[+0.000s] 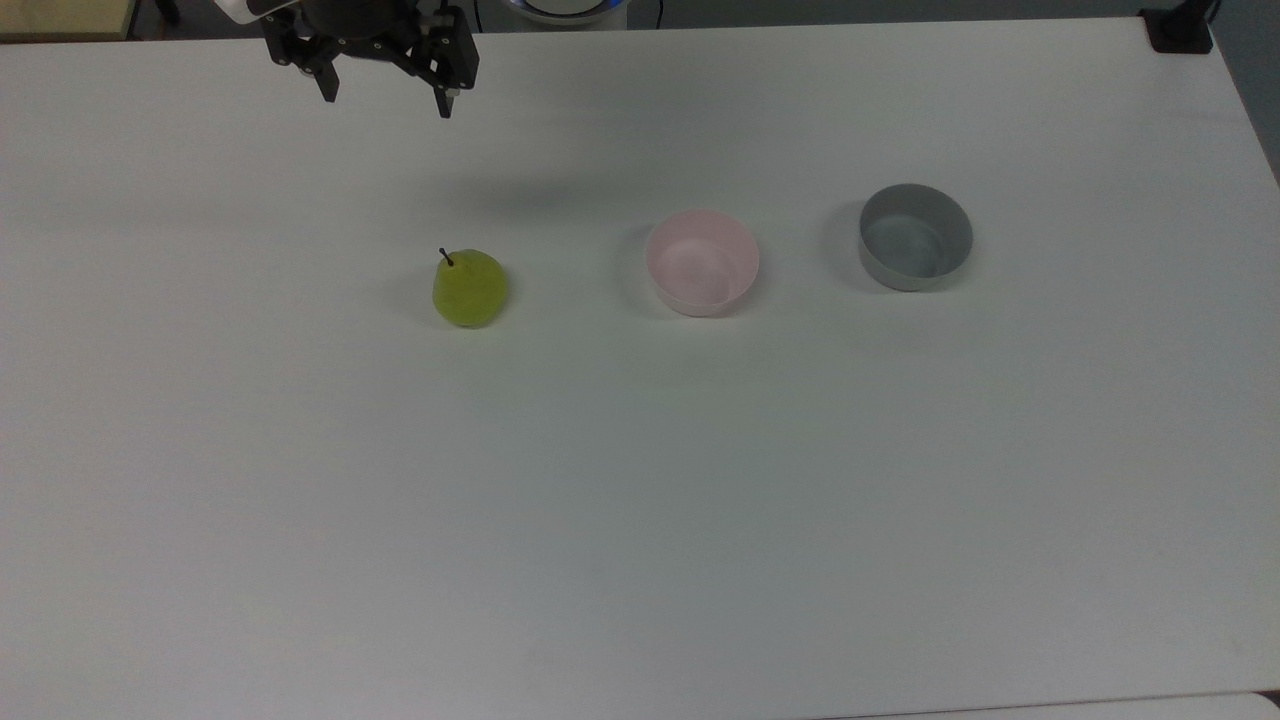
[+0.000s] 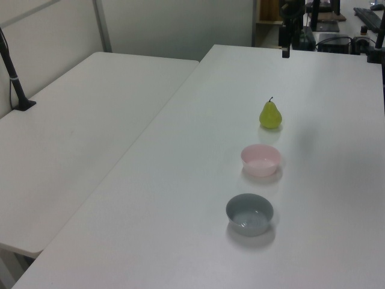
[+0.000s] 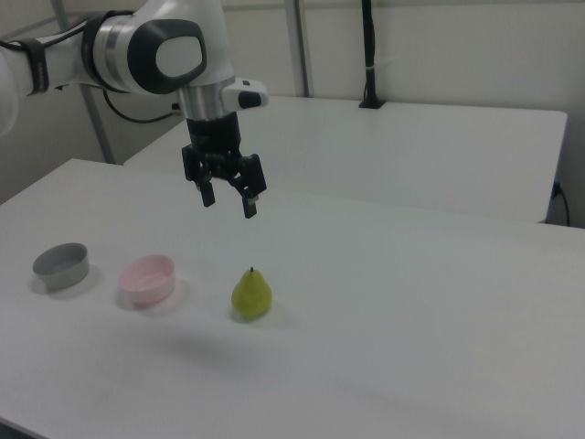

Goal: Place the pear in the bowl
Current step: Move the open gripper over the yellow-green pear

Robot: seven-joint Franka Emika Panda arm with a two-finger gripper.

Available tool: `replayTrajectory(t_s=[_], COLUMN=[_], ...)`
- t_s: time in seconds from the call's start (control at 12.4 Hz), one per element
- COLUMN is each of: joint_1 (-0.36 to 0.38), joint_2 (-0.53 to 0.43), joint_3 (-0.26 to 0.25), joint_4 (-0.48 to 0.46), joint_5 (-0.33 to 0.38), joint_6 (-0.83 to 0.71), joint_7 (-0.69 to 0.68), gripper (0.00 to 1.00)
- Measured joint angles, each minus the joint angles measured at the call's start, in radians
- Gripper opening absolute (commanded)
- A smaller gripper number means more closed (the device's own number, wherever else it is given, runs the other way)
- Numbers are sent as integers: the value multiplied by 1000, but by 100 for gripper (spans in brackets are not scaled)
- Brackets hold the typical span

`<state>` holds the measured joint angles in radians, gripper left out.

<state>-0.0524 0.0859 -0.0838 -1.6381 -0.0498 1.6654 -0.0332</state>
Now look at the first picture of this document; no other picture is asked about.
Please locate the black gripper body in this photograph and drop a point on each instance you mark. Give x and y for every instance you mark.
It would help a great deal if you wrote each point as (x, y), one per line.
(355, 20)

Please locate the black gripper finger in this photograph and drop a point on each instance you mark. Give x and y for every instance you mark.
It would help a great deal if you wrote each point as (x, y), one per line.
(445, 65)
(300, 50)

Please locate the green pear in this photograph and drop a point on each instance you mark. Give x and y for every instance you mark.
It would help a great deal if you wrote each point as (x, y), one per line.
(470, 290)

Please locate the pink bowl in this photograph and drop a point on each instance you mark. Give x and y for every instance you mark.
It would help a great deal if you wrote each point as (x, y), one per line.
(702, 265)

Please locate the grey bowl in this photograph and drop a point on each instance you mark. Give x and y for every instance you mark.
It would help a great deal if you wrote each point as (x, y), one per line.
(915, 240)

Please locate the wooden cabinet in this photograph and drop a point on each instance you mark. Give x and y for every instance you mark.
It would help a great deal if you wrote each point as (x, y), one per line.
(60, 15)

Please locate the black clamp mount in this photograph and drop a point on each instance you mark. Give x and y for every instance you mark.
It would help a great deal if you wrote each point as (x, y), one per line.
(1180, 30)

